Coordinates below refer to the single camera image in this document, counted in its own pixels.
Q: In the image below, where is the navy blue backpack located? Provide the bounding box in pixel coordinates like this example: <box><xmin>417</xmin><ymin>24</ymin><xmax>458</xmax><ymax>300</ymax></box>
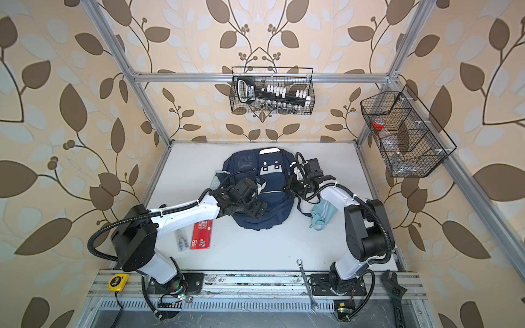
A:
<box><xmin>219</xmin><ymin>147</ymin><xmax>297</xmax><ymax>231</ymax></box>

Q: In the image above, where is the light blue pencil case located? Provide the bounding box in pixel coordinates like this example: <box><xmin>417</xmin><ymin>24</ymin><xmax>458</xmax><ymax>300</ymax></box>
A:
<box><xmin>310</xmin><ymin>200</ymin><xmax>338</xmax><ymax>231</ymax></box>

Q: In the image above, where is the red packaged item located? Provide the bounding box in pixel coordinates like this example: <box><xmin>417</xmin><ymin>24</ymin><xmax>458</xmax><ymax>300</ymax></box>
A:
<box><xmin>191</xmin><ymin>220</ymin><xmax>213</xmax><ymax>250</ymax></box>

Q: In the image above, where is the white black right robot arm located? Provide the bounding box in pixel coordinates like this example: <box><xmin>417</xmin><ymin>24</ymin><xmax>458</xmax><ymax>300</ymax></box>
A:
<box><xmin>287</xmin><ymin>153</ymin><xmax>395</xmax><ymax>295</ymax></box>

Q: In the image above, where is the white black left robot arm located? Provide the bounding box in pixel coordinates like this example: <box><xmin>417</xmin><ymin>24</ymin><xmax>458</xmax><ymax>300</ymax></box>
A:
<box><xmin>87</xmin><ymin>176</ymin><xmax>267</xmax><ymax>285</ymax></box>

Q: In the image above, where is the clear blister pack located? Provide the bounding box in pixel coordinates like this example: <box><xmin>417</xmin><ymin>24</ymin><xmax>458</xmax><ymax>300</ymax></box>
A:
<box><xmin>175</xmin><ymin>228</ymin><xmax>190</xmax><ymax>253</ymax></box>

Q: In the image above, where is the black socket set holder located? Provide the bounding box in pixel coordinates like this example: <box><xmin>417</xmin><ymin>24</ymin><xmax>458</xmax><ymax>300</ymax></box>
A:
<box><xmin>232</xmin><ymin>76</ymin><xmax>314</xmax><ymax>107</ymax></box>

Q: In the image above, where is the red capped bottle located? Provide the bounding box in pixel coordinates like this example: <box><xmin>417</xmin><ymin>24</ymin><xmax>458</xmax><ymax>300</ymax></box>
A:
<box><xmin>372</xmin><ymin>118</ymin><xmax>386</xmax><ymax>134</ymax></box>

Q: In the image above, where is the silver combination wrench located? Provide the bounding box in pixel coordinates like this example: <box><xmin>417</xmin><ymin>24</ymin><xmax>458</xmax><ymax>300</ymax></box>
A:
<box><xmin>296</xmin><ymin>258</ymin><xmax>319</xmax><ymax>313</ymax></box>

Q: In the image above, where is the yellow tape measure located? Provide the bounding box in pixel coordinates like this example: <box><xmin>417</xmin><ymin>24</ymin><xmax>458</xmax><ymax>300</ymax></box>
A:
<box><xmin>107</xmin><ymin>273</ymin><xmax>129</xmax><ymax>293</ymax></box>

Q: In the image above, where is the black adjustable wrench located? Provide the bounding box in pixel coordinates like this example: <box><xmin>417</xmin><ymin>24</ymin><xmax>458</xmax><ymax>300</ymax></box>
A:
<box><xmin>381</xmin><ymin>271</ymin><xmax>407</xmax><ymax>328</ymax></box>

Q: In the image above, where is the black wire basket back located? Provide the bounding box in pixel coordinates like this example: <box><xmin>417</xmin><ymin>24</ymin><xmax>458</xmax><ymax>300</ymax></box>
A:
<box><xmin>228</xmin><ymin>66</ymin><xmax>315</xmax><ymax>116</ymax></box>

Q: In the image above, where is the black wire basket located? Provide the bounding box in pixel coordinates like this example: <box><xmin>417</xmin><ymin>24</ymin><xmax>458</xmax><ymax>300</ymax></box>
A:
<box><xmin>228</xmin><ymin>66</ymin><xmax>315</xmax><ymax>116</ymax></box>
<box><xmin>360</xmin><ymin>86</ymin><xmax>457</xmax><ymax>178</ymax></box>

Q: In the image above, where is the black wire basket right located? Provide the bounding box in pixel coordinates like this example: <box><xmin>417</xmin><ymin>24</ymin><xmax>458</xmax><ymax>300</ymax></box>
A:
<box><xmin>360</xmin><ymin>86</ymin><xmax>457</xmax><ymax>178</ymax></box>

